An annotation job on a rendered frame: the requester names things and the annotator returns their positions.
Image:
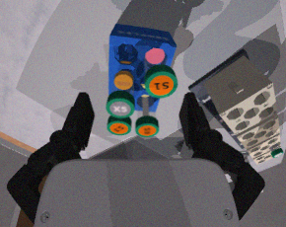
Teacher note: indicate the blue tube rack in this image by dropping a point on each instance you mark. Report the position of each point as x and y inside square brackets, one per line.
[142, 40]

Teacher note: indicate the beige bucket adapter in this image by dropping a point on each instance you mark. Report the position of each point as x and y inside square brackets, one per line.
[264, 157]
[243, 86]
[254, 152]
[259, 132]

